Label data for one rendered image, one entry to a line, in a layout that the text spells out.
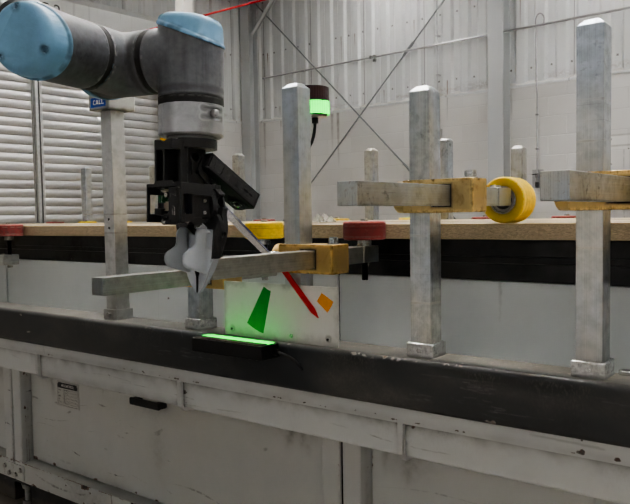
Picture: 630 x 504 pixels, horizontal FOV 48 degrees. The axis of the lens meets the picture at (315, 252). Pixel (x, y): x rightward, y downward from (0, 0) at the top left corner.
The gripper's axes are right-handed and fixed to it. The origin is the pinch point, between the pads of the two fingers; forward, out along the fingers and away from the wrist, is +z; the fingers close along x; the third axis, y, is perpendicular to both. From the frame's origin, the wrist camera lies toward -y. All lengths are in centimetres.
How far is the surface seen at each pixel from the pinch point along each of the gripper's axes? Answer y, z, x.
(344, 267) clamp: -27.9, -1.3, 4.8
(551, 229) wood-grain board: -46, -8, 34
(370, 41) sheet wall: -771, -269, -481
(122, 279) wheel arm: -3.9, 0.8, -23.5
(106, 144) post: -24, -26, -55
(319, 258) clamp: -24.3, -2.8, 2.2
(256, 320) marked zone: -24.5, 8.7, -12.1
